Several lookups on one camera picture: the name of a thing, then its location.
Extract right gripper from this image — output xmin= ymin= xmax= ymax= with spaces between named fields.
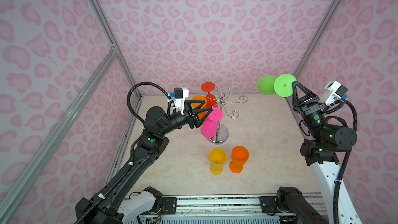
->
xmin=290 ymin=85 xmax=330 ymax=144

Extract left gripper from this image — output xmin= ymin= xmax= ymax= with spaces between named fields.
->
xmin=160 ymin=100 xmax=211 ymax=139

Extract green wine glass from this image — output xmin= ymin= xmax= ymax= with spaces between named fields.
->
xmin=257 ymin=74 xmax=296 ymax=97

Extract yellow wine glass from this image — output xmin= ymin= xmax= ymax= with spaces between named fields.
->
xmin=209 ymin=148 xmax=227 ymax=175

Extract orange wine glass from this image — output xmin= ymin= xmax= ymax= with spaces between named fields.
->
xmin=191 ymin=95 xmax=207 ymax=119
xmin=229 ymin=146 xmax=250 ymax=174

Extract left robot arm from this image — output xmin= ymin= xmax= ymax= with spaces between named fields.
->
xmin=75 ymin=100 xmax=214 ymax=224

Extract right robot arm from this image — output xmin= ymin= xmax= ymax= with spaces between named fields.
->
xmin=257 ymin=74 xmax=362 ymax=224

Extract pink wine glass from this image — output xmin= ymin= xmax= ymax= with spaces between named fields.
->
xmin=201 ymin=107 xmax=223 ymax=139

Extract red wine glass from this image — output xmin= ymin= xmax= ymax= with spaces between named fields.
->
xmin=201 ymin=82 xmax=218 ymax=108

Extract chrome wine glass rack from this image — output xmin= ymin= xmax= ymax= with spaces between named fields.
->
xmin=207 ymin=83 xmax=249 ymax=145

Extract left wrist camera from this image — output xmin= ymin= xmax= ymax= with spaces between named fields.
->
xmin=168 ymin=87 xmax=189 ymax=115

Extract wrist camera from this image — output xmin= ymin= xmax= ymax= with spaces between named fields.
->
xmin=168 ymin=87 xmax=189 ymax=115
xmin=318 ymin=81 xmax=348 ymax=106

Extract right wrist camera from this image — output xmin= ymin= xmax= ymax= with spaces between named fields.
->
xmin=318 ymin=81 xmax=348 ymax=106

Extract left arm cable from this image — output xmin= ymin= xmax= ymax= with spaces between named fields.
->
xmin=74 ymin=81 xmax=175 ymax=224

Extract aluminium frame strut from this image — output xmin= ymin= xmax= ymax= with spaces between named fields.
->
xmin=1 ymin=49 xmax=118 ymax=224

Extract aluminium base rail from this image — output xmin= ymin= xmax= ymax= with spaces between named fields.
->
xmin=83 ymin=192 xmax=355 ymax=224

